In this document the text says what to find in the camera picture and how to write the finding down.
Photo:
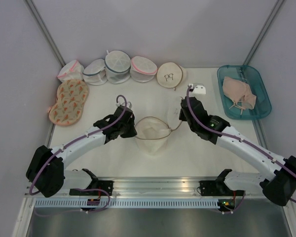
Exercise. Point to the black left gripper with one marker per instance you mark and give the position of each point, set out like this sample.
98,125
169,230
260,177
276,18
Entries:
132,132

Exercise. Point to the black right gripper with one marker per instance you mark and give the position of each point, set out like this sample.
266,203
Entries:
181,116

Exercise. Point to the beige round glasses laundry bag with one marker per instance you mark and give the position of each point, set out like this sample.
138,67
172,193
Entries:
153,132

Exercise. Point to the pale pink bra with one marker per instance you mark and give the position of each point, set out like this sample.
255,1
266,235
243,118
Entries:
239,93

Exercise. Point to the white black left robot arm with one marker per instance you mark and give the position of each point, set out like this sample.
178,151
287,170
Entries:
47,171

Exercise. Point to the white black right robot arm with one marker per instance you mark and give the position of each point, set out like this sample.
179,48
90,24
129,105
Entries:
277,175

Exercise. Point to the white pink-zip mesh bag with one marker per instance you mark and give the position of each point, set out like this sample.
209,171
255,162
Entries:
142,69

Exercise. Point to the white blue-trim mesh bag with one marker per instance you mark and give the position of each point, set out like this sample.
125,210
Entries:
95,73

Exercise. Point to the floral peanut-shaped laundry bag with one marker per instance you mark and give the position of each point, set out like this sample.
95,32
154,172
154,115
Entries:
70,100

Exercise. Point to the tall white blue-zip mesh bag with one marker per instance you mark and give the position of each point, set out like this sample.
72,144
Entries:
117,64

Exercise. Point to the beige round bag with glasses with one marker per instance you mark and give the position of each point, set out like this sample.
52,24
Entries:
171,75

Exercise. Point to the white pink-trim mesh bag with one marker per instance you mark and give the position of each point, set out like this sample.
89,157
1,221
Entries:
72,70

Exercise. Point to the teal transparent plastic bin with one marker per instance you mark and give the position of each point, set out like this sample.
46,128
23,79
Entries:
252,77

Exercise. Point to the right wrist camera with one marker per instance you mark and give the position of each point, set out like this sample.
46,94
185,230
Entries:
196,89

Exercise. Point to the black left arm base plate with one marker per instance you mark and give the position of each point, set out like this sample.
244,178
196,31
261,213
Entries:
95,189

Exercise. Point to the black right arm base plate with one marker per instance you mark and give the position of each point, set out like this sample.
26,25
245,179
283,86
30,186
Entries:
217,189

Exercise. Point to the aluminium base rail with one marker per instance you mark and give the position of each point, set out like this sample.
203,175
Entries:
173,187

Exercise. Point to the white slotted cable duct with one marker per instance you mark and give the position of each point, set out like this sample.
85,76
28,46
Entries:
132,202

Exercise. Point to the right aluminium corner post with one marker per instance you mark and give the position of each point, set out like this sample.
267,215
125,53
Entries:
264,30

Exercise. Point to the aluminium corner post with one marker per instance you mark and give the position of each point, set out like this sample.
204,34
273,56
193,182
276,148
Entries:
264,30
43,28

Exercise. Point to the left aluminium corner post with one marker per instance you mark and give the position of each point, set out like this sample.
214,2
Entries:
43,28

